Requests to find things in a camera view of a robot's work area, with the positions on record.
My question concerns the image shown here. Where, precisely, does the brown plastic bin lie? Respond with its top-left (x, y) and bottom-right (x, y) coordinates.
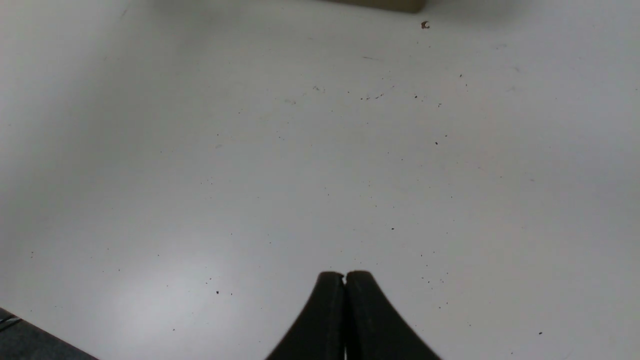
top-left (330, 0), bottom-right (428, 14)

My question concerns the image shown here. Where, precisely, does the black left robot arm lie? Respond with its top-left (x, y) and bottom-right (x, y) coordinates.
top-left (0, 308), bottom-right (96, 360)

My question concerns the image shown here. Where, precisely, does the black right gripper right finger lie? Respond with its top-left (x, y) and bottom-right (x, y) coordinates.
top-left (345, 271), bottom-right (441, 360)

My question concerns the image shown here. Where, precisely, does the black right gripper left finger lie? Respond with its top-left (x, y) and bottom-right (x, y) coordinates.
top-left (267, 271), bottom-right (346, 360)

